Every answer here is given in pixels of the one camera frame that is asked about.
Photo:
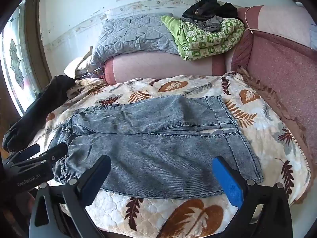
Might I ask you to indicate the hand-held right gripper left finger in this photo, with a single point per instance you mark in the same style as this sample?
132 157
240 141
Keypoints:
91 186

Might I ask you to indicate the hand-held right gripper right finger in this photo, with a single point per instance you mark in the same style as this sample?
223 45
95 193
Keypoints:
227 181

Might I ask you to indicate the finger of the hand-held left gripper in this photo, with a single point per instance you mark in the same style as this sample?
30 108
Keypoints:
55 153
27 152

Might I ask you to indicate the grey quilted blanket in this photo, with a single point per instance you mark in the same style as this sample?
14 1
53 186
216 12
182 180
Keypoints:
133 34

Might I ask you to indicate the dark jacket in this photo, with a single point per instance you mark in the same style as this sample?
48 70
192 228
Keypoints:
37 109

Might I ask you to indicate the white pillow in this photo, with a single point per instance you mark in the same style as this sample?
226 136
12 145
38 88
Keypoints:
74 67

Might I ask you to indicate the black clothing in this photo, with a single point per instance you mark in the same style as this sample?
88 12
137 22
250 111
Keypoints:
205 8

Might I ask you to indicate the cream leaf-print blanket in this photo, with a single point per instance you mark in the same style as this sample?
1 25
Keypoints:
250 133

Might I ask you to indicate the grey-blue denim pants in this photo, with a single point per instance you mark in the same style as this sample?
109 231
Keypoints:
161 153

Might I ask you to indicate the green patterned quilt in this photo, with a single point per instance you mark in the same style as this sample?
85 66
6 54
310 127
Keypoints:
210 44

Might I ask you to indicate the grey cloth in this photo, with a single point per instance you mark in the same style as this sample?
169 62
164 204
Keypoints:
210 24

